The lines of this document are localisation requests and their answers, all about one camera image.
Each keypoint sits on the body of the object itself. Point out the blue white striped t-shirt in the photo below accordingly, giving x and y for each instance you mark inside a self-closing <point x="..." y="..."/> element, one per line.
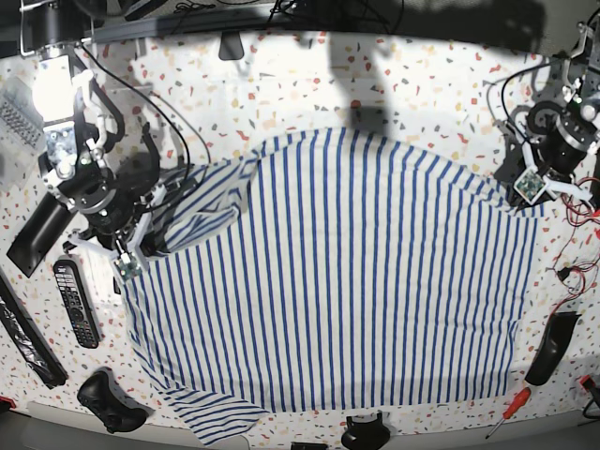
<point x="332" y="270"/>

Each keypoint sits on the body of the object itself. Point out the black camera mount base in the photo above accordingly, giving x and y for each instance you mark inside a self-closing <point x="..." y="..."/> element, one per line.
<point x="370" y="434"/>

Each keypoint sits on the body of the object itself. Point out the black angled tube part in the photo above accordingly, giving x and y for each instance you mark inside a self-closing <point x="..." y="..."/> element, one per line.
<point x="39" y="234"/>

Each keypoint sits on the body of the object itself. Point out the black curved plastic shell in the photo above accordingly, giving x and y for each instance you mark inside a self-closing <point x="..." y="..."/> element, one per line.
<point x="554" y="344"/>

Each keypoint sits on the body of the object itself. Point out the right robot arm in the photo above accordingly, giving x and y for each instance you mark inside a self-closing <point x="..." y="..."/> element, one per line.
<point x="80" y="127"/>

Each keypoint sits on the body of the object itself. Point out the red handled screwdriver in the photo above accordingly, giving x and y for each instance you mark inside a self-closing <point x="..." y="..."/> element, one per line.
<point x="517" y="403"/>

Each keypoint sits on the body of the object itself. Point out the grey table clamp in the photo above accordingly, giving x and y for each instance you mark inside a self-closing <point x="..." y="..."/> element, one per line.
<point x="231" y="46"/>

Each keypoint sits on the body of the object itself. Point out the clear plastic screw box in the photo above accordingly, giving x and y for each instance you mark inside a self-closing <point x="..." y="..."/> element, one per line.
<point x="22" y="137"/>

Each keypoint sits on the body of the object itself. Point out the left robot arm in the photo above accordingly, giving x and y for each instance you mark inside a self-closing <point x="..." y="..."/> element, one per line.
<point x="573" y="77"/>

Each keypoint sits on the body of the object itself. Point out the black TV remote control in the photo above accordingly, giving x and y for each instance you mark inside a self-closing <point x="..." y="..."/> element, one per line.
<point x="72" y="290"/>

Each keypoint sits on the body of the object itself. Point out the long black bar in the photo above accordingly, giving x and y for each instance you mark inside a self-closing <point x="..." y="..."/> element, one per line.
<point x="30" y="343"/>

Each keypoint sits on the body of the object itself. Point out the black game controller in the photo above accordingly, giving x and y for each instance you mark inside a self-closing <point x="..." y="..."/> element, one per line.
<point x="96" y="395"/>

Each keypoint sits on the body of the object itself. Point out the small red black connector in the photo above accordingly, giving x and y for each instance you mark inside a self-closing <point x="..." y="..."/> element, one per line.
<point x="587" y="383"/>

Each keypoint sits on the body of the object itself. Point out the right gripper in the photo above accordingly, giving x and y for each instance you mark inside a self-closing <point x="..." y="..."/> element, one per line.
<point x="117" y="211"/>

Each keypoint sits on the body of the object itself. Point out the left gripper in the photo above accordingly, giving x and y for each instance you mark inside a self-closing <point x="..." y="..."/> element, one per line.
<point x="542" y="167"/>

